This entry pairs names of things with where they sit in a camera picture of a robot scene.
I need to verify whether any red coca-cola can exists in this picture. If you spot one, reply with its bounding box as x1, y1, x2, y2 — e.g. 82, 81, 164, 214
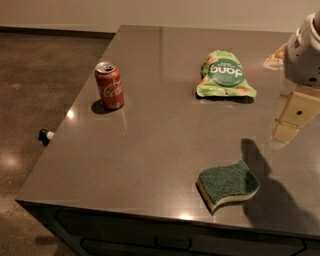
95, 61, 124, 110

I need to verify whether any green and yellow sponge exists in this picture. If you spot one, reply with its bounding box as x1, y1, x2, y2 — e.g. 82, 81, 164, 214
196, 160, 260, 212

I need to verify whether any green rice chip bag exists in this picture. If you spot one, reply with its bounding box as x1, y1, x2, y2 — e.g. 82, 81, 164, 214
196, 50, 257, 98

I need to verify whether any dark drawer handle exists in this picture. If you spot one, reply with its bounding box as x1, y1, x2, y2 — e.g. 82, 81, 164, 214
155, 235, 192, 251

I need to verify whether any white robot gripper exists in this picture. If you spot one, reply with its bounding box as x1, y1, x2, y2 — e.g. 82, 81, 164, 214
272, 12, 320, 144

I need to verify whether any brown snack bag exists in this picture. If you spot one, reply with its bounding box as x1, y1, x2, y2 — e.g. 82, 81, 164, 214
263, 44, 287, 71

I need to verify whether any black and white knob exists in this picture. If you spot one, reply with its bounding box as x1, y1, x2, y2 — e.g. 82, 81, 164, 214
38, 129, 55, 146

